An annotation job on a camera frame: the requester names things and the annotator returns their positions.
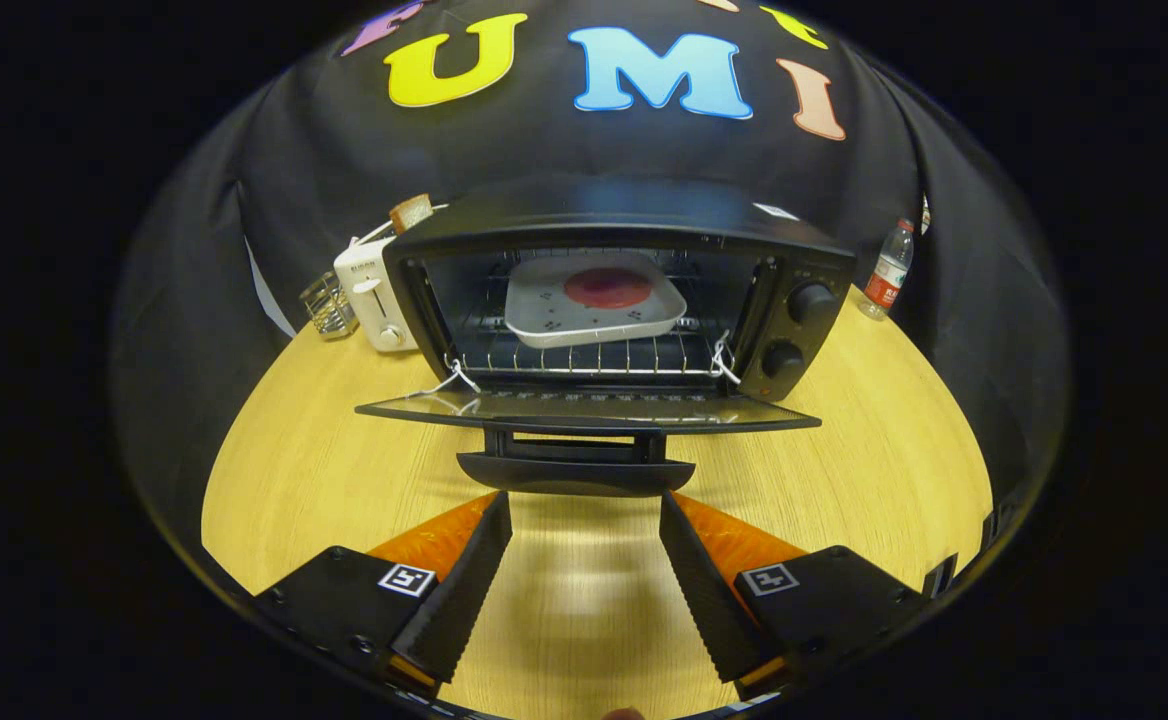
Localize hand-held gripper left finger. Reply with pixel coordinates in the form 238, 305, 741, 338
254, 490, 513, 693

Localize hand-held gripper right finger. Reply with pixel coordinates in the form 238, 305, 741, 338
658, 490, 935, 701

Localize white square plate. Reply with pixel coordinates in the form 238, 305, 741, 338
503, 250, 689, 349

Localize pink ham slice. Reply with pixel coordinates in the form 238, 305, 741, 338
563, 267, 654, 310

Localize black toaster oven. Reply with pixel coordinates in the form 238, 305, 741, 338
355, 180, 857, 498

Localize white bread toaster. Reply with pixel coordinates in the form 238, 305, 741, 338
333, 237, 420, 353

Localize clear water bottle red label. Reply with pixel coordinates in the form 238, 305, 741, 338
859, 218, 916, 321

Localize brown bread slice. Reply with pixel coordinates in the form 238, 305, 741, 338
389, 194, 435, 235

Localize white cord tie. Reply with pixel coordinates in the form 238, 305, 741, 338
710, 330, 742, 386
414, 358, 483, 401

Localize wire mesh holder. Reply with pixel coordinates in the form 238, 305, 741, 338
299, 271, 360, 340

